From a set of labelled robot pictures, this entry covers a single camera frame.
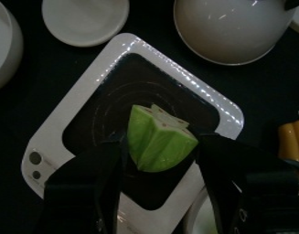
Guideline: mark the white toy induction stove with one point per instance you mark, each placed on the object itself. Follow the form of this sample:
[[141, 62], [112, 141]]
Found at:
[[115, 100]]

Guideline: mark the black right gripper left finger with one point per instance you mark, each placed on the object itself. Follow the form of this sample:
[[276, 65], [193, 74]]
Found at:
[[84, 182]]

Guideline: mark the large white pot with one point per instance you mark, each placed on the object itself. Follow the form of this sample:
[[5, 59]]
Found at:
[[232, 29]]

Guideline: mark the small white bowl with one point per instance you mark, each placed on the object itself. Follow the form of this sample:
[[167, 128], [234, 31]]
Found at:
[[85, 19]]

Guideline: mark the yellow toy food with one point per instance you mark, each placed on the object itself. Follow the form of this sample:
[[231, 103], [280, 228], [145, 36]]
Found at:
[[292, 140]]

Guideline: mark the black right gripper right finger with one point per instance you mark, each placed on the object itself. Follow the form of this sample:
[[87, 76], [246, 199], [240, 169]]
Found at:
[[252, 189]]

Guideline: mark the green starfruit half toy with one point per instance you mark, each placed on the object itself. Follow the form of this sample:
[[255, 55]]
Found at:
[[157, 144]]

